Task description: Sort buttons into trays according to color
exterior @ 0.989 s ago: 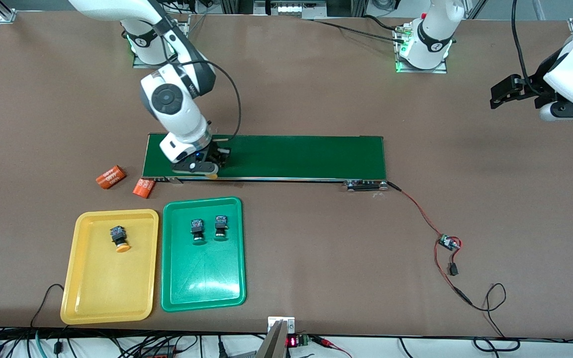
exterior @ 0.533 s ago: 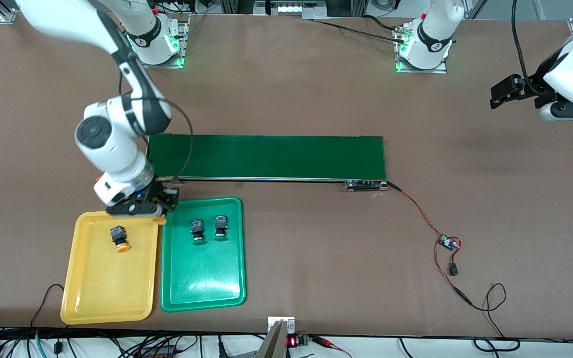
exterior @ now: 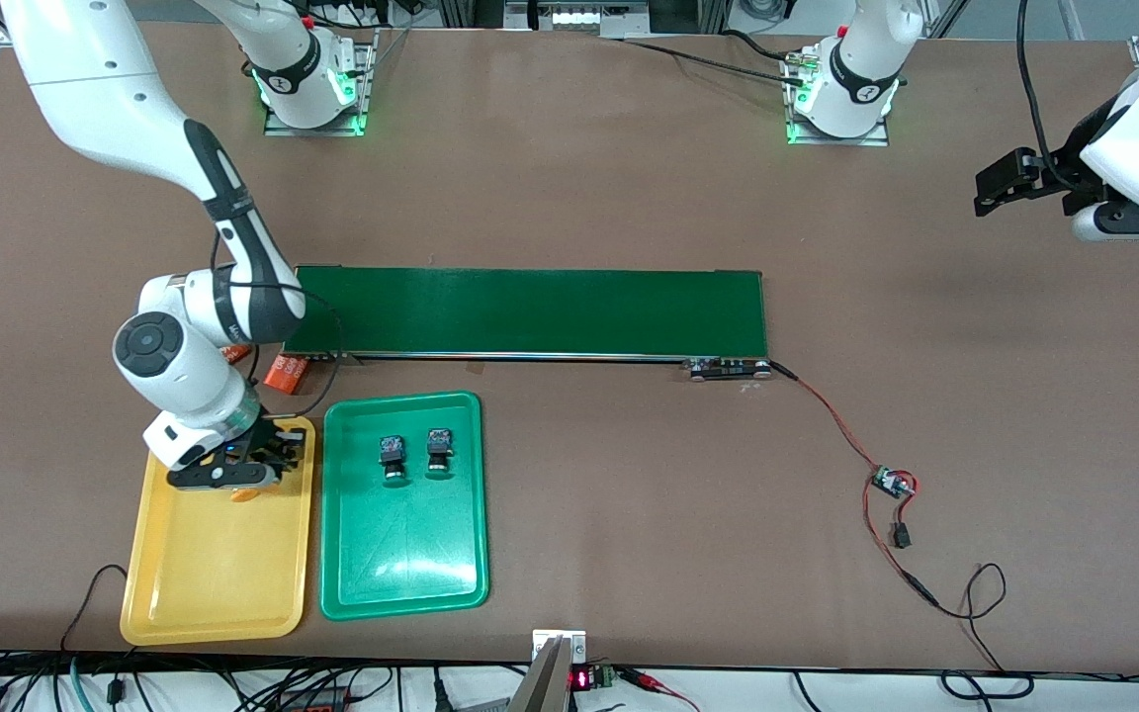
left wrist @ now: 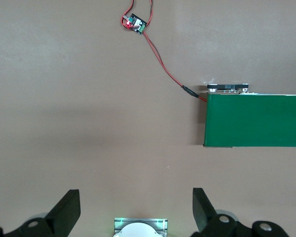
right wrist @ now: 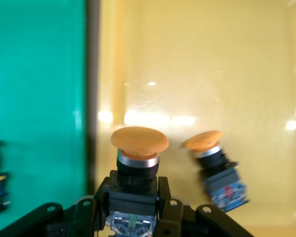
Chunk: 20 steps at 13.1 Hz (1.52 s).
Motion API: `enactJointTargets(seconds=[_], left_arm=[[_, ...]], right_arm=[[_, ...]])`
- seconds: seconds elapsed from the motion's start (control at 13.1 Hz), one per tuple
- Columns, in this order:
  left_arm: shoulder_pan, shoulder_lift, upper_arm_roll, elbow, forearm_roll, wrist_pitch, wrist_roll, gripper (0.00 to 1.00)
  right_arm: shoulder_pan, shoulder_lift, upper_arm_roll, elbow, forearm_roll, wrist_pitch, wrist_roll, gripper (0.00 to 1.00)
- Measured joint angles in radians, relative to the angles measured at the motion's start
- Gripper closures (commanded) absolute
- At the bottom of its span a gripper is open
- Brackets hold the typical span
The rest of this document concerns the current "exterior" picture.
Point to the green plastic tray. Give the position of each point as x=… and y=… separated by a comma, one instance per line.
x=401, y=544

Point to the red clip lead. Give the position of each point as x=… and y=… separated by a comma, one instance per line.
x=644, y=680

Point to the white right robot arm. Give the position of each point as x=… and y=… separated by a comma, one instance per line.
x=95, y=79

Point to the lit metal rack unit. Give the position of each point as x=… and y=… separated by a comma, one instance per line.
x=579, y=18

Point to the small speed controller board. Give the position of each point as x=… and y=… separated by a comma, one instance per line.
x=891, y=482

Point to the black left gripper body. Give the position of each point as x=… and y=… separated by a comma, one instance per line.
x=1065, y=171

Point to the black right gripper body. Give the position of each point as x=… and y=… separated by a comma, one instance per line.
x=264, y=441

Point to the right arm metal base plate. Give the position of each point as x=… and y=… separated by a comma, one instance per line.
x=364, y=89

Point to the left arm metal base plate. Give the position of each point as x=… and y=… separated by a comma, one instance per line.
x=876, y=136

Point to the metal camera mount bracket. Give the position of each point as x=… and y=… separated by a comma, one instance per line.
x=545, y=682

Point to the green conveyor belt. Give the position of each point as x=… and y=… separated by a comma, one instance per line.
x=530, y=311

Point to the red digit display module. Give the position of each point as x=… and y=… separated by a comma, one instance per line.
x=581, y=679

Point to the green push button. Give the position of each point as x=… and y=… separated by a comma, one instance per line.
x=440, y=452
x=392, y=460

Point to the yellow plastic tray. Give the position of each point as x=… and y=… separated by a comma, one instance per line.
x=219, y=564

